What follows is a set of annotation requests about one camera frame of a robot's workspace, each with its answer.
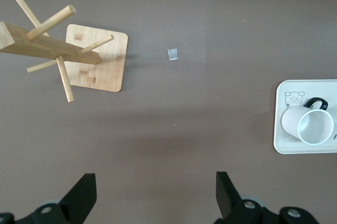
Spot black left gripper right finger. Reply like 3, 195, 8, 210
213, 171, 321, 224

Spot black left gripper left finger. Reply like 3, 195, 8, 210
0, 172, 97, 224

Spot white cup with black handle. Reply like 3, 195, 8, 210
281, 97, 335, 146

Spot wooden cup rack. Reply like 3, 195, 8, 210
0, 0, 129, 103

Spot cream tray with bear print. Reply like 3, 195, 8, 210
273, 79, 337, 155

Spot small clear tape piece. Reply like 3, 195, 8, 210
167, 48, 179, 61

